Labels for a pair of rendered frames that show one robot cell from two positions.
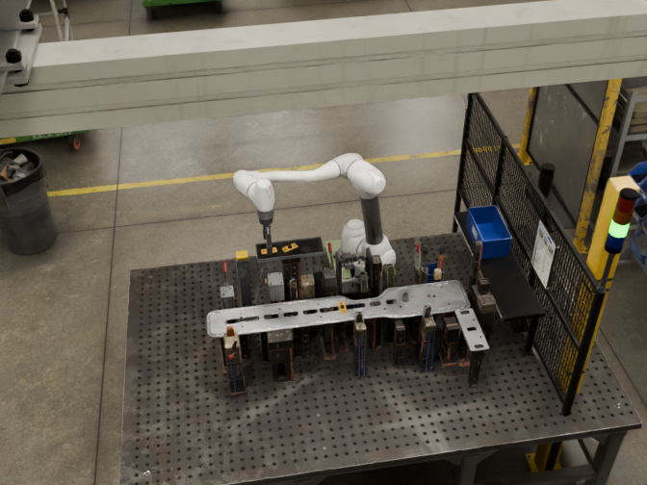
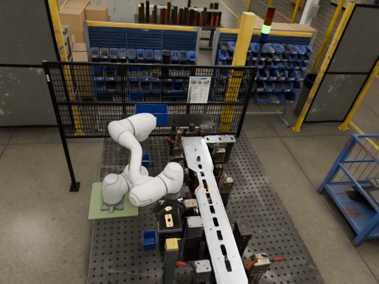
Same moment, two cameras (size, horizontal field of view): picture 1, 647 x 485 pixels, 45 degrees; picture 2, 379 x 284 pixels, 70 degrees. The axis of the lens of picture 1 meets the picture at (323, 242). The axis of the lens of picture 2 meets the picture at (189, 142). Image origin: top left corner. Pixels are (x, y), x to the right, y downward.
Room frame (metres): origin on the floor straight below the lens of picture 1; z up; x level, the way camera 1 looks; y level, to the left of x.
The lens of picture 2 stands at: (3.26, 1.26, 2.55)
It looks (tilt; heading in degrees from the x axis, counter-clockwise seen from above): 39 degrees down; 264
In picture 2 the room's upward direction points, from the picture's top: 7 degrees clockwise
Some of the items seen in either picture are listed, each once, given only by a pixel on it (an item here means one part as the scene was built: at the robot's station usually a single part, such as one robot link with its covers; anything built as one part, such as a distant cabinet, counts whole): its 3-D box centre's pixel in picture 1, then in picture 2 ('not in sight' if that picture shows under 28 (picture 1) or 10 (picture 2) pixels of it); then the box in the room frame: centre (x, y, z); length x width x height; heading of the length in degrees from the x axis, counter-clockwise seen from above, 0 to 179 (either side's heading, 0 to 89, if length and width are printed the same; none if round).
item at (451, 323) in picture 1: (449, 341); (211, 157); (2.81, -0.65, 0.84); 0.11 x 0.10 x 0.28; 8
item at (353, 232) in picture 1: (355, 237); (113, 186); (3.65, -0.20, 0.88); 0.18 x 0.16 x 0.22; 39
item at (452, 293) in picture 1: (338, 309); (208, 192); (2.91, -0.07, 1.00); 1.38 x 0.22 x 0.02; 98
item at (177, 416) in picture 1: (358, 341); (194, 207); (2.98, -0.18, 0.68); 2.56 x 1.61 x 0.04; 98
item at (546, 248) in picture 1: (544, 254); (198, 89); (2.97, -1.11, 1.30); 0.23 x 0.02 x 0.31; 8
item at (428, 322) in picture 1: (426, 343); (217, 164); (2.78, -0.52, 0.87); 0.12 x 0.09 x 0.35; 8
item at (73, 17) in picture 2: not in sight; (89, 33); (5.01, -4.74, 0.52); 1.20 x 0.80 x 1.05; 95
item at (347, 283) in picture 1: (353, 286); (177, 187); (3.14, -0.16, 0.94); 0.18 x 0.13 x 0.49; 98
